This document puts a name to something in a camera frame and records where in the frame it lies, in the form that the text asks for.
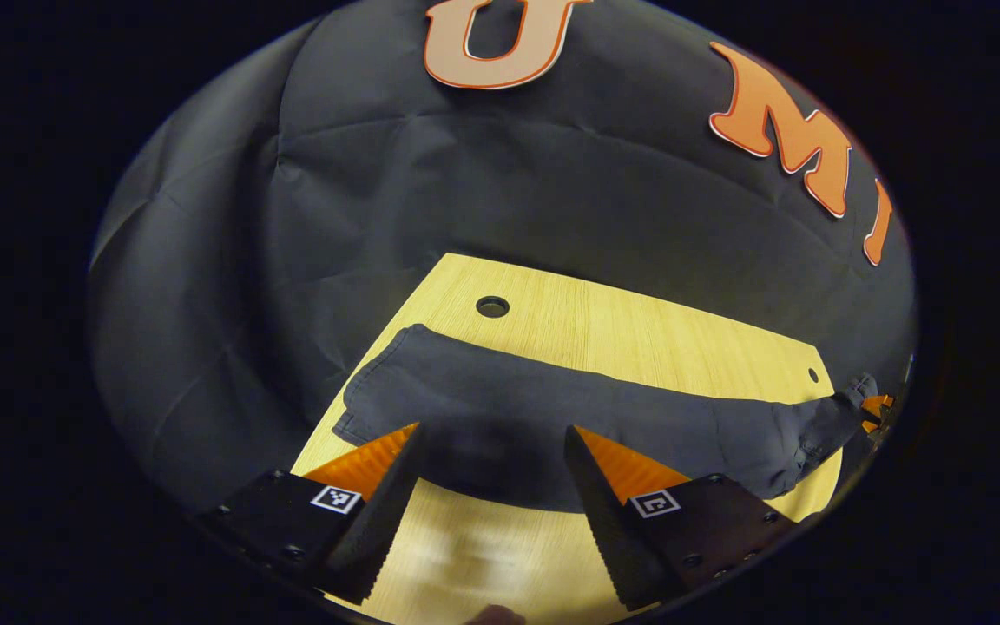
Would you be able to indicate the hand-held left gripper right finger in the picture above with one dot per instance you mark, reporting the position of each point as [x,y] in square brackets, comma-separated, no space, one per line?
[604,512]

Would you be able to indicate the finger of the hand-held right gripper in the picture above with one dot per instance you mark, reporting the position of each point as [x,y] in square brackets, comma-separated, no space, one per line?
[877,408]

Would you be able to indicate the dark grey jeans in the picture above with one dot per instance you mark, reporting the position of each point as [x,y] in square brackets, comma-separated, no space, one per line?
[552,408]

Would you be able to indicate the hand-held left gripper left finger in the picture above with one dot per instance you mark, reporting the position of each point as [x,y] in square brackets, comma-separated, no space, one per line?
[387,512]

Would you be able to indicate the black backdrop cloth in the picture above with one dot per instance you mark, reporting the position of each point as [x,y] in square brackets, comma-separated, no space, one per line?
[378,191]

